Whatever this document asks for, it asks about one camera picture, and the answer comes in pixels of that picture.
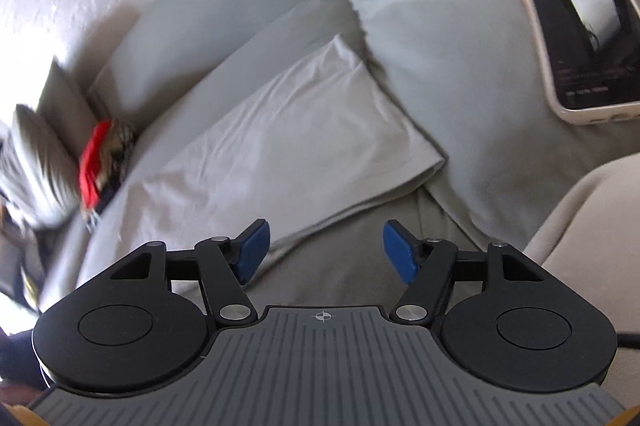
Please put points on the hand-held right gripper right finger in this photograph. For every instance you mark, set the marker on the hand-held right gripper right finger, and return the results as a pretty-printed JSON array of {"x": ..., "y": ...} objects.
[{"x": 400, "y": 253}]

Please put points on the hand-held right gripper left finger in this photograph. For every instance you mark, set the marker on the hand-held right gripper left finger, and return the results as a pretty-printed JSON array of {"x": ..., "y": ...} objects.
[{"x": 252, "y": 253}]

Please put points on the white t-shirt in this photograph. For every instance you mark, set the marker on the white t-shirt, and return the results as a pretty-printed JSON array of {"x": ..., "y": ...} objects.
[{"x": 280, "y": 146}]

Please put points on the grey sofa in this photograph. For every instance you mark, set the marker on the grey sofa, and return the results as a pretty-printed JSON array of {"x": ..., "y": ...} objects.
[{"x": 350, "y": 256}]

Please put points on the pale throw pillow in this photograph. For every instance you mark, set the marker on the pale throw pillow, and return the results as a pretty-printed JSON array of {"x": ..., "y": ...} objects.
[{"x": 45, "y": 176}]

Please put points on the red garment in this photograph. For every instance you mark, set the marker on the red garment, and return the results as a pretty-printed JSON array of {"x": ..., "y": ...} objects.
[{"x": 92, "y": 166}]

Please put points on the tan garment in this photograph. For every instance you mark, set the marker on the tan garment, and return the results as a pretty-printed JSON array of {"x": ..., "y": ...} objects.
[{"x": 117, "y": 146}]

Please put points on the olive throw pillow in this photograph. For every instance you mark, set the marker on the olive throw pillow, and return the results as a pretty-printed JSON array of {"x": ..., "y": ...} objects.
[{"x": 70, "y": 106}]

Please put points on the person's right leg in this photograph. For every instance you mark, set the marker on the person's right leg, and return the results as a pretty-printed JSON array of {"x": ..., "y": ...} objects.
[{"x": 600, "y": 216}]

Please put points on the grey sofa armrest cushion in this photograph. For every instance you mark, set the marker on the grey sofa armrest cushion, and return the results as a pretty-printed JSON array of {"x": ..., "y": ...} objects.
[{"x": 450, "y": 31}]

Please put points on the smartphone in cream case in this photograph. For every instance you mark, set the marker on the smartphone in cream case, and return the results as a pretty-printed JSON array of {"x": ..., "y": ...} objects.
[{"x": 585, "y": 31}]

